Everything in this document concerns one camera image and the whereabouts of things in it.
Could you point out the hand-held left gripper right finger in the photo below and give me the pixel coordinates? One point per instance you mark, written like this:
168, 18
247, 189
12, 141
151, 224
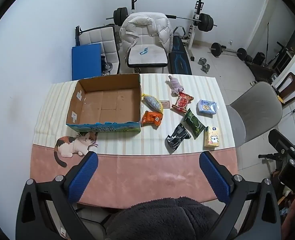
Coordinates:
213, 177

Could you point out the purple cloth toy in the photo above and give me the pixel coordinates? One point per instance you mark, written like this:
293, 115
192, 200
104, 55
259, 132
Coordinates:
175, 85

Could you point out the chrome dumbbell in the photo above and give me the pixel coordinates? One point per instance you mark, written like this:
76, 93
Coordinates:
206, 68
202, 61

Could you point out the yellow tissue pack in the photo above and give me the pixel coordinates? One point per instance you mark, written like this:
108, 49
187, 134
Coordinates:
211, 137

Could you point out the small blue paper wrapper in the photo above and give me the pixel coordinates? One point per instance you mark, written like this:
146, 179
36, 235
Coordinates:
144, 51

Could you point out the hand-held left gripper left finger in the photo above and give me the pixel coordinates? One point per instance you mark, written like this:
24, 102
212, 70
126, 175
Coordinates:
85, 177

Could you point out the black snack packet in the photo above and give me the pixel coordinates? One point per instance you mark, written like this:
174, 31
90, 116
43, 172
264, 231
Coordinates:
177, 136

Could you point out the white puffer jacket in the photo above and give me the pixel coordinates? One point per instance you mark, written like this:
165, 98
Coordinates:
160, 27

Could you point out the orange snack packet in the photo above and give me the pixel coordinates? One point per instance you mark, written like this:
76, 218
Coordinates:
151, 118

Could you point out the wooden chair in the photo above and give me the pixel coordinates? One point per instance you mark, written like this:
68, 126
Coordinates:
291, 90

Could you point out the green snack packet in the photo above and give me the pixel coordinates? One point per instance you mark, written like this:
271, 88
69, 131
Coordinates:
194, 123

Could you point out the red snack packet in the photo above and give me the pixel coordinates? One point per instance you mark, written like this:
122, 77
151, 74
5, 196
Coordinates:
183, 102

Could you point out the silver scouring pad yellow trim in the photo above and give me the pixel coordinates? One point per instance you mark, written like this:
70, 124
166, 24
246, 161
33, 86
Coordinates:
152, 102

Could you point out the white quilted chair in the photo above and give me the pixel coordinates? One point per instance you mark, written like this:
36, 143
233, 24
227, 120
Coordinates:
100, 36

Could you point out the cardboard box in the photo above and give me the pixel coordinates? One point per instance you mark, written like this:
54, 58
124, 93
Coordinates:
107, 105

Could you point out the blue board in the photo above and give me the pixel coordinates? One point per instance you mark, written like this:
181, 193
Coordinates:
86, 61

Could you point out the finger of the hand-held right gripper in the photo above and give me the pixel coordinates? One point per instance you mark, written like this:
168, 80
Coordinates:
282, 143

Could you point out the grey shell chair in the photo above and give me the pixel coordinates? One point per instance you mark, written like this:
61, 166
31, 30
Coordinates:
257, 105

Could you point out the person's dark fleece clothing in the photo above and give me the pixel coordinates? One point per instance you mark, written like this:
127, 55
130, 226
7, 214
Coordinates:
167, 220

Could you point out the short barbell with black plates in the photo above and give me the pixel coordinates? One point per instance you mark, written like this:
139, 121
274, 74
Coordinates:
215, 49

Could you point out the blue tissue pack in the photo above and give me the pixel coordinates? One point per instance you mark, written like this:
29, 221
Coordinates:
207, 107

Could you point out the black exercise equipment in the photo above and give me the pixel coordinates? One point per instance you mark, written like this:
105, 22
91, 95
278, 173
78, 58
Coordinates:
260, 67

